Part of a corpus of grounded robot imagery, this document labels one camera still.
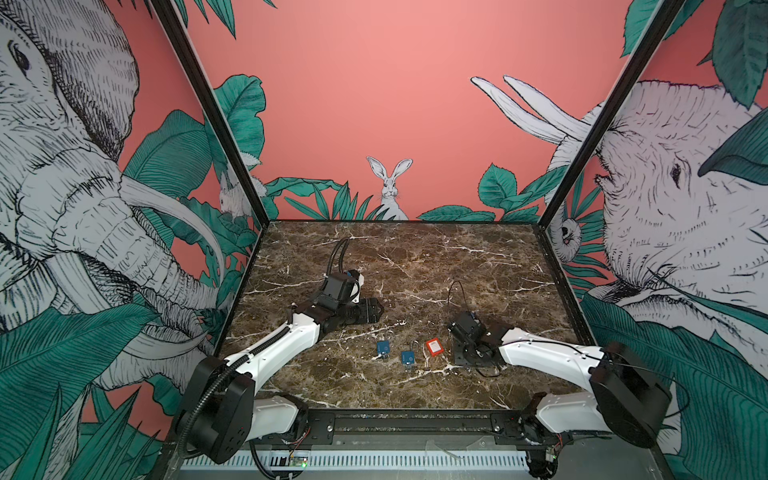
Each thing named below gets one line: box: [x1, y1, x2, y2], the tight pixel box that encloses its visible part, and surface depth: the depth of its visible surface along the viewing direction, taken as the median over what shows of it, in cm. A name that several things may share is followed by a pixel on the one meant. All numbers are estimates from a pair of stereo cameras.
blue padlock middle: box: [401, 351, 415, 366], surface depth 86 cm
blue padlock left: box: [377, 340, 391, 358], surface depth 89 cm
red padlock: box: [425, 337, 445, 357], surface depth 89 cm
